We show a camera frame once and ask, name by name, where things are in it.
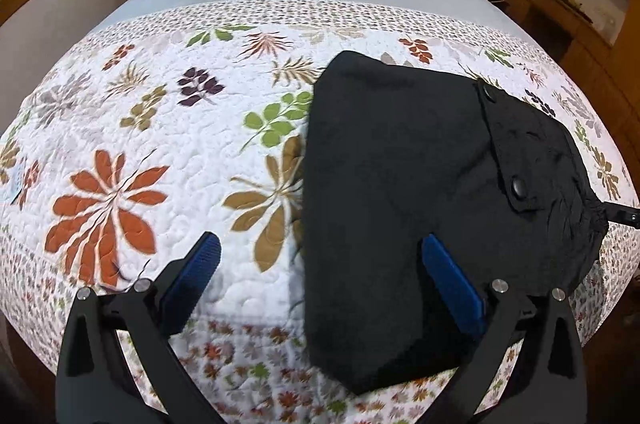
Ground black pants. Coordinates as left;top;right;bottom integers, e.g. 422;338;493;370
302;51;608;395

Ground wooden side cabinet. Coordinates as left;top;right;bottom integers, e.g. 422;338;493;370
502;0;640;155

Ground floral quilted bedspread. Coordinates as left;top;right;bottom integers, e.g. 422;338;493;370
1;0;639;423

